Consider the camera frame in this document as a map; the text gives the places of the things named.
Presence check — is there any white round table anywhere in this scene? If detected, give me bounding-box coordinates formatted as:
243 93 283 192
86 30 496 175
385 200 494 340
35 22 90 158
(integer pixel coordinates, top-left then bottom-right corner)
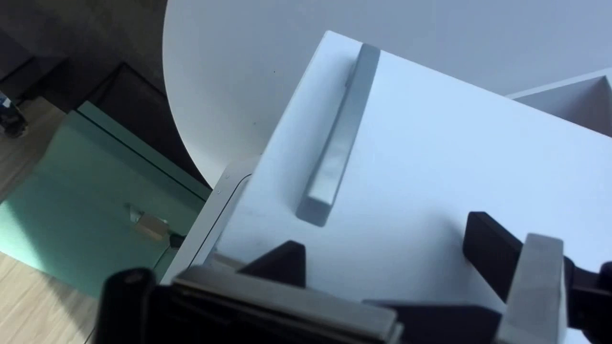
161 0 612 189

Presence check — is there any black floor device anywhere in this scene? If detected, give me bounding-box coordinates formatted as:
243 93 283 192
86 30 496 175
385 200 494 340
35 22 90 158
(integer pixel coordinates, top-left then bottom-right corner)
0 91 31 139

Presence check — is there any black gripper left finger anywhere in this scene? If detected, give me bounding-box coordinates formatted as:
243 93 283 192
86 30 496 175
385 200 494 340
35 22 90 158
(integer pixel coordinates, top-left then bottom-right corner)
94 238 406 344

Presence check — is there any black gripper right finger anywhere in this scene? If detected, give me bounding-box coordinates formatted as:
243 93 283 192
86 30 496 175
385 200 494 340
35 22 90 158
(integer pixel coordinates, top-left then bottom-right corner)
461 210 612 344

